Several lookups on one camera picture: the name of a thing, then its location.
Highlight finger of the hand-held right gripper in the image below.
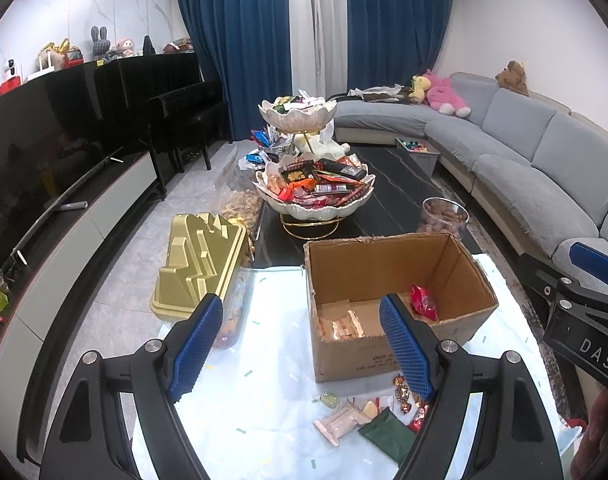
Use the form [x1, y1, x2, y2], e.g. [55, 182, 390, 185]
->
[516, 241, 608, 311]

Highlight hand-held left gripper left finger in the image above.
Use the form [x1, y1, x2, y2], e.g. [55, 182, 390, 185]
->
[38, 292, 225, 480]

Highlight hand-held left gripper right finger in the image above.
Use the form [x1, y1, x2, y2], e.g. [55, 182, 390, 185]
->
[379, 294, 564, 480]

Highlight red snack packet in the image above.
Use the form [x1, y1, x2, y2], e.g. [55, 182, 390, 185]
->
[410, 284, 439, 321]

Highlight heap of pink wafer packets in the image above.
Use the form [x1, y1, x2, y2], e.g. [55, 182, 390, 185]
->
[316, 310, 385, 345]

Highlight clear cracker packet red label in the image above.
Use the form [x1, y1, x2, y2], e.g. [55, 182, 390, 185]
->
[354, 396, 395, 419]

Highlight dark green snack packet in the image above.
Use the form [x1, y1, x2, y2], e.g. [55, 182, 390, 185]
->
[359, 408, 417, 466]

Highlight brown cardboard box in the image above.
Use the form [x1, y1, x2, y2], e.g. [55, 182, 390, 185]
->
[304, 232, 499, 383]

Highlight pink wafer packet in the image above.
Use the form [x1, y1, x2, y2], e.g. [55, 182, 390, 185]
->
[313, 405, 365, 446]

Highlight person's right hand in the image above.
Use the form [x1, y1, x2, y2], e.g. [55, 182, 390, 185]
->
[571, 390, 608, 480]

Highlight clear jar with gold lid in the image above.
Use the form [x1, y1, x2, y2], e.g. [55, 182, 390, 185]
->
[150, 212, 248, 350]

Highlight grey sectional sofa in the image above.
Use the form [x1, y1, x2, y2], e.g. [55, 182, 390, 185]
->
[334, 71, 608, 281]

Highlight clear jar of nuts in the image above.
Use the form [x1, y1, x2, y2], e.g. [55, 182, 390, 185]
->
[416, 197, 469, 238]

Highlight clear bag of nuts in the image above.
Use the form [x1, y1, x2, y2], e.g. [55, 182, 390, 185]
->
[219, 189, 263, 235]

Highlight grey television cabinet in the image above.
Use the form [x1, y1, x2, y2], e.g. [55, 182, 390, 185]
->
[0, 150, 165, 461]

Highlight large white scalloped bowl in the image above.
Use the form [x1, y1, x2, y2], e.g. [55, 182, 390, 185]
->
[255, 157, 375, 221]

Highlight pile of mixed snack packets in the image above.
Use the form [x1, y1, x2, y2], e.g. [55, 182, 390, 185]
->
[266, 157, 369, 206]

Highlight grey bin of toys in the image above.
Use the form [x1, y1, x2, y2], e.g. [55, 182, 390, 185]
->
[396, 137, 442, 177]

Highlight brown teddy bear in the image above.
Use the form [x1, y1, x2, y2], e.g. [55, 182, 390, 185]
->
[495, 61, 529, 97]

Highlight heap of loose snack packets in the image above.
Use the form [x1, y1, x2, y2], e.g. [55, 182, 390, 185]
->
[238, 127, 287, 171]

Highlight pink plush toy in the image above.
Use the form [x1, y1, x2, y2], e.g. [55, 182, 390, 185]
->
[424, 70, 472, 118]

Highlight black flat television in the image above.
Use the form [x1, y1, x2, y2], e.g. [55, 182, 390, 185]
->
[0, 67, 151, 276]

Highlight yellow plush toy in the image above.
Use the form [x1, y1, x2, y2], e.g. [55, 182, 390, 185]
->
[409, 76, 431, 106]

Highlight small white scalloped bowl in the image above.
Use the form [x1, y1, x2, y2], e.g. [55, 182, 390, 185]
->
[259, 97, 337, 133]

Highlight black upright piano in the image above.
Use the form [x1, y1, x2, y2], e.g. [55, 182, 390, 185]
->
[94, 52, 229, 201]

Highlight clothes heap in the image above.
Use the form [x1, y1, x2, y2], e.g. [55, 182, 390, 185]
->
[349, 84, 415, 104]

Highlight pile of small snack packets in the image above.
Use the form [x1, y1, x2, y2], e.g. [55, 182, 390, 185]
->
[271, 91, 329, 112]

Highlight blue curtain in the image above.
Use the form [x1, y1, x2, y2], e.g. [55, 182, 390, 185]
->
[346, 0, 458, 92]
[171, 0, 293, 143]

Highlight grey bunny plush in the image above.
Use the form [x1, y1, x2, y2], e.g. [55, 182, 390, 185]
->
[90, 26, 111, 63]

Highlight white sheer curtain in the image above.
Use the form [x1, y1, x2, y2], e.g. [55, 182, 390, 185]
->
[288, 0, 348, 102]

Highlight gold wire bowl stand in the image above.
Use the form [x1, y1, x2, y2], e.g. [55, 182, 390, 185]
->
[280, 130, 341, 238]

